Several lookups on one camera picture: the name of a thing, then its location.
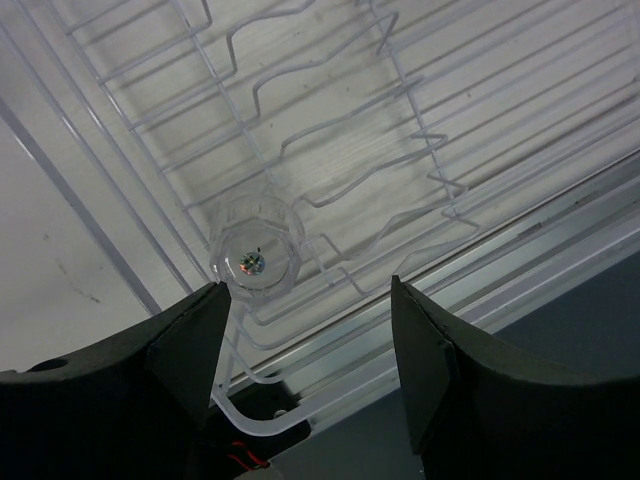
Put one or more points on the small clear glass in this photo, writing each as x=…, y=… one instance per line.
x=255, y=247

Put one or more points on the clear plastic dish rack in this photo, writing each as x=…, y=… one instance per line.
x=400, y=132

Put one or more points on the aluminium mounting rail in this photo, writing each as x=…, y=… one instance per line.
x=526, y=264

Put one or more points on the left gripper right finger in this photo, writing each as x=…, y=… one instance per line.
x=478, y=407

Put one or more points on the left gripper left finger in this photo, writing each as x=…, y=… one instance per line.
x=125, y=407

